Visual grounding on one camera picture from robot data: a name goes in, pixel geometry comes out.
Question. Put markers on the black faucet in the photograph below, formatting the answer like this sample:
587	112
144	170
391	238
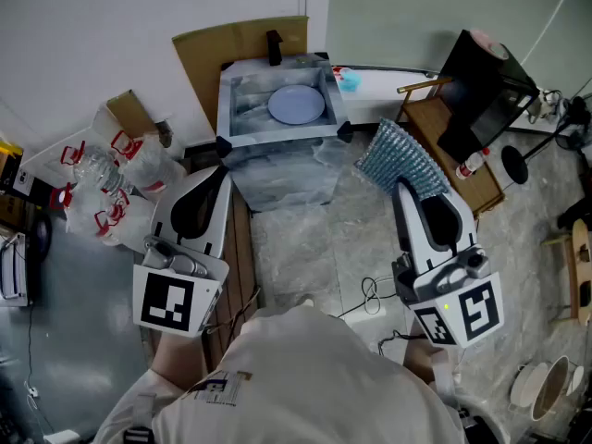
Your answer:
274	46

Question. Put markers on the wooden chair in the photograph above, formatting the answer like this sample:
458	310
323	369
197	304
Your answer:
435	123

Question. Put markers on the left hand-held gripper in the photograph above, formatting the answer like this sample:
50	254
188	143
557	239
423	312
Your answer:
166	296

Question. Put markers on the beige round bucket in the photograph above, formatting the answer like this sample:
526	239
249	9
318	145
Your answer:
552	386

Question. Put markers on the wooden stool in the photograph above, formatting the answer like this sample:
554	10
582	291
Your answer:
578	257

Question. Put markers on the person's left forearm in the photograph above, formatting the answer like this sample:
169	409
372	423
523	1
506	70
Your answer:
178	359

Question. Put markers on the black standing fan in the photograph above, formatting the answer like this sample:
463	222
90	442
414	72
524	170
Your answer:
514	164

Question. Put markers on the flat brown cardboard box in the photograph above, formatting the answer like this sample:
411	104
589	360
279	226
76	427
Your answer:
131	114

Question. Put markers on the blue scrubbing cloth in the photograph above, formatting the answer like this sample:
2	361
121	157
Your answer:
398	155

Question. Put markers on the pale blue large plate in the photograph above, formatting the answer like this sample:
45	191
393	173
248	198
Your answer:
296	104

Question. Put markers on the black cabinet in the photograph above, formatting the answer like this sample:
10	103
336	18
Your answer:
490	100

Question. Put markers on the white basin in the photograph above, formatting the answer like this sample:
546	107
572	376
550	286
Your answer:
525	384

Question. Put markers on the person's right forearm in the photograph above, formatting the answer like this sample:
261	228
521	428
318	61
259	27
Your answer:
423	359

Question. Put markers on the wooden slat board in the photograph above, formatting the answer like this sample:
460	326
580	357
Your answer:
240	248

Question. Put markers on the white box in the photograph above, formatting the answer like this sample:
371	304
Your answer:
60	141

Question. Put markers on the white low platform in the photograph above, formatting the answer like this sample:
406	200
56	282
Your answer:
384	95

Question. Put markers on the large brown cardboard sheet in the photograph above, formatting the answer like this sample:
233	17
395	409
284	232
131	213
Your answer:
203	63

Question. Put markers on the blue bowl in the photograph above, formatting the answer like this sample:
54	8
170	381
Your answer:
350	81

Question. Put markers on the steel sink unit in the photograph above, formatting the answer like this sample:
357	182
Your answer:
282	133

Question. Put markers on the person's white shirt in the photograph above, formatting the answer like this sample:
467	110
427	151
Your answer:
300	377

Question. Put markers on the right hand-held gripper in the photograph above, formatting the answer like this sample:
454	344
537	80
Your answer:
476	312

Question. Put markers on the small bottle red label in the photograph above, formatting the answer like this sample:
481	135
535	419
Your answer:
471	164

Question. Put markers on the pink white roll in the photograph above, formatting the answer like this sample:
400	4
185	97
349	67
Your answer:
488	44

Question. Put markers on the yellow box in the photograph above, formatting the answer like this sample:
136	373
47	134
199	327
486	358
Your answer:
9	160

